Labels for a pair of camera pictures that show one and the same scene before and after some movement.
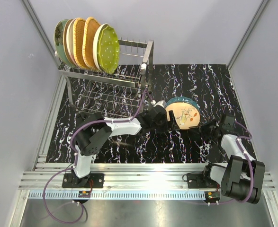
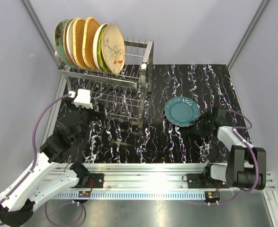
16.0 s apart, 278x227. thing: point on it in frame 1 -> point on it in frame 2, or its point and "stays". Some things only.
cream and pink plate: x=69 y=42 stays
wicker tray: x=78 y=28 stays
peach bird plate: x=186 y=115 -> x=113 y=48
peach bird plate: x=64 y=43 stays
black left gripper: x=165 y=127 -> x=95 y=114
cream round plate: x=95 y=45 stays
